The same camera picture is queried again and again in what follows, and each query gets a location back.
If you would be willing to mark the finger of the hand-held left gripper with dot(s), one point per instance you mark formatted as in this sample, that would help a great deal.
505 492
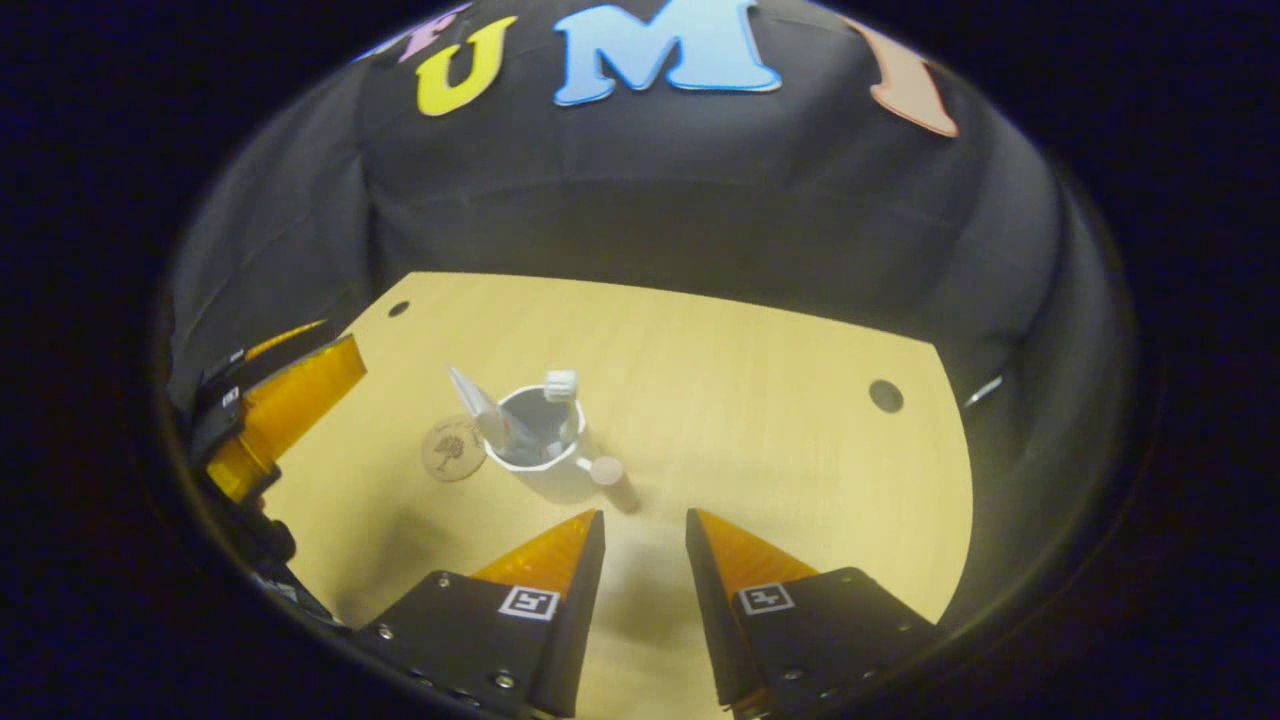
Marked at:
290 400
250 362

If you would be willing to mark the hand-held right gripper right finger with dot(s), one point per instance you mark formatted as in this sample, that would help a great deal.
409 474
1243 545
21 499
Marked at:
705 600

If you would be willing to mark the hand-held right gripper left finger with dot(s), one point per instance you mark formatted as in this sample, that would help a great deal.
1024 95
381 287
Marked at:
580 600

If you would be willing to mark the round wooden coaster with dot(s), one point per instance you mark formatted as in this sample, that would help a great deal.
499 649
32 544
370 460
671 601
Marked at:
450 450

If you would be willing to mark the white toothpaste tube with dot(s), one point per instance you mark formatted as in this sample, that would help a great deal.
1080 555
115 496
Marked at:
475 400

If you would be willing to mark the pale green toothbrush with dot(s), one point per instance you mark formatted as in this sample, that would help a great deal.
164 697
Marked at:
561 385

